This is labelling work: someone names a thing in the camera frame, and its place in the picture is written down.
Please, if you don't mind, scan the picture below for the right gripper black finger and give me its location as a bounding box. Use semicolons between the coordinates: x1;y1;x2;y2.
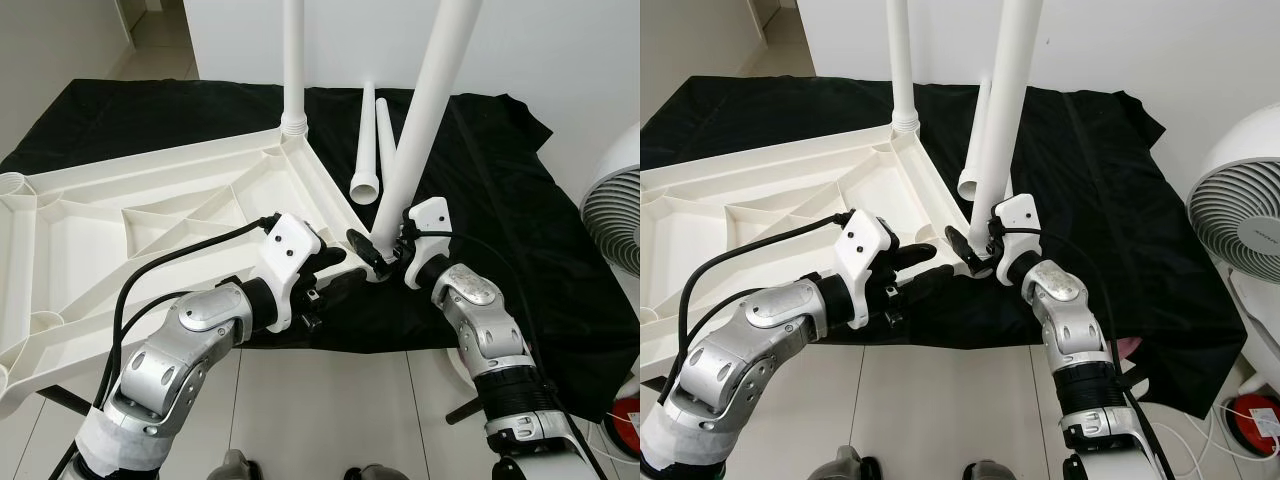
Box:
344;227;392;282
944;224;987;274

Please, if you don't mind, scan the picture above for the white plastic children table top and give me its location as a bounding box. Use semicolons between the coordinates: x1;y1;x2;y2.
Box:
640;122;1001;383
0;125;386;421

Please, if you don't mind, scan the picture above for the black tablecloth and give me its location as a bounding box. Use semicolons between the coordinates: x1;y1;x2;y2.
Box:
640;77;1249;421
0;80;641;426

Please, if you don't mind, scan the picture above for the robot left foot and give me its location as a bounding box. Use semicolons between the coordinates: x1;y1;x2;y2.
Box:
210;450;263;480
810;447;883;480

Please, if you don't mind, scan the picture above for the white round fan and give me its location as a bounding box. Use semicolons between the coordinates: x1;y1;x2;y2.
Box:
580;125;641;278
1185;100;1280;403

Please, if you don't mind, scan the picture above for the red object on floor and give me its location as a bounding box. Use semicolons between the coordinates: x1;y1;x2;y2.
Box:
1222;392;1280;459
605;395;641;459

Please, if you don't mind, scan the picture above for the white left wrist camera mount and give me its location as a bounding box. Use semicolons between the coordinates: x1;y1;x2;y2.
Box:
262;212;324;334
838;209;897;330

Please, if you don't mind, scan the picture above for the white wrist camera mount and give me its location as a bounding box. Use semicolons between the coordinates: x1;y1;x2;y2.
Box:
838;209;897;330
990;193;1042;287
262;212;324;334
402;198;452;292

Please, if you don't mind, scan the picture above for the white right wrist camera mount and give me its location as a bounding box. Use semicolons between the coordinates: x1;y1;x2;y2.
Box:
402;198;452;292
990;193;1042;287

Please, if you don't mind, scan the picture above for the white floor cable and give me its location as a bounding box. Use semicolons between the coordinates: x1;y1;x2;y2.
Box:
1140;400;1280;479
578;420;613;480

